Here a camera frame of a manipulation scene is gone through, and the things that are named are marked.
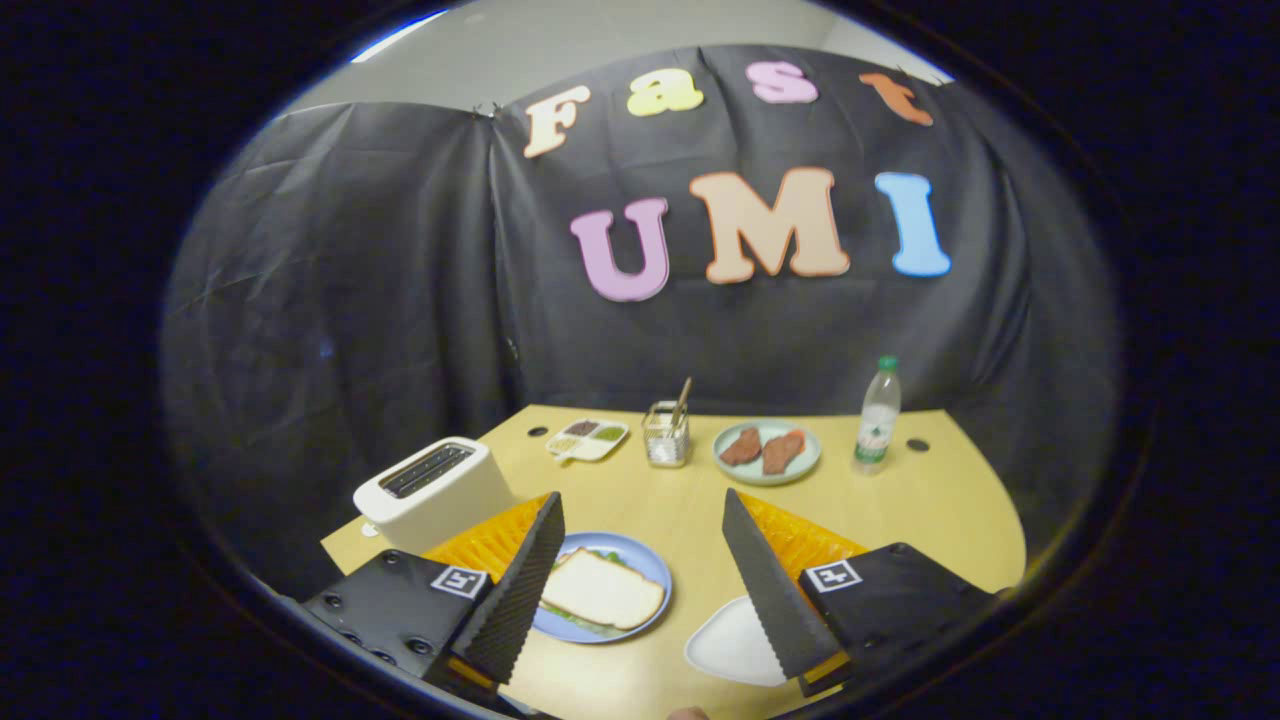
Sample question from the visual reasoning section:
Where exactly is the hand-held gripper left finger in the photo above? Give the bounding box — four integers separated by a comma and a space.
300, 490, 567, 701

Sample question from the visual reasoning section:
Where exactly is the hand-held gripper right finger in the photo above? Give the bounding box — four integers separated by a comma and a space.
722, 488, 1001, 699

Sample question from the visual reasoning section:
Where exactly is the toasted bread slice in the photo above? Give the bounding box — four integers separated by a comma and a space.
540, 547, 667, 632

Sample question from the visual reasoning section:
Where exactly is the white square plate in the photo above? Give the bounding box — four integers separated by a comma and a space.
684, 596, 791, 689

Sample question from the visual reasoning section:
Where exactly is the white toaster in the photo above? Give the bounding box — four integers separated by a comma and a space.
352, 436, 518, 556

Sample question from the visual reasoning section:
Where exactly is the blue round plate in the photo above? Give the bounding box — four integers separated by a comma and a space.
530, 531, 673, 644

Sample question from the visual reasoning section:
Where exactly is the pale green plate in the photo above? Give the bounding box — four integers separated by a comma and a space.
712, 419, 823, 487

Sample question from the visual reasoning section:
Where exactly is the white divided bean dish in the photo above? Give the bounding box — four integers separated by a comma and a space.
545, 418, 630, 464

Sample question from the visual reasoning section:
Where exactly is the clear plastic water bottle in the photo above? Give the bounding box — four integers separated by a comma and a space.
852, 355, 902, 476

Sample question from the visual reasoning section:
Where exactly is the black backdrop cloth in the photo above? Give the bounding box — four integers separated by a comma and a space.
160, 45, 1121, 601

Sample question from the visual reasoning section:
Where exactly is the wire utensil holder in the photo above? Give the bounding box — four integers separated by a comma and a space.
642, 400, 691, 469

